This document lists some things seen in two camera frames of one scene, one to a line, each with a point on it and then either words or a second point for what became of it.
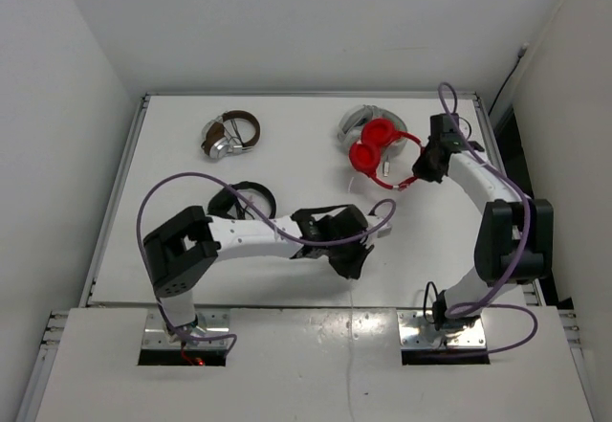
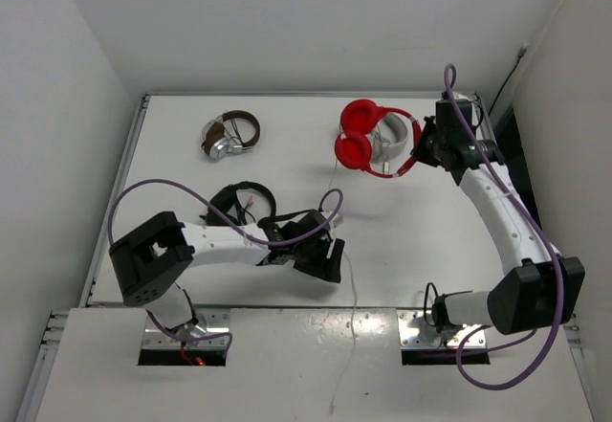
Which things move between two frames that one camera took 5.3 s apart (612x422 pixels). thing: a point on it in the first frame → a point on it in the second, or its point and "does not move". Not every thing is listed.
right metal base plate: [417, 329] does not move
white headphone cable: [350, 339] → [355, 294]
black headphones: [226, 202] does not move
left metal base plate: [210, 322] does not move
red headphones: [365, 155] → [354, 144]
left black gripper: [352, 268] → [327, 268]
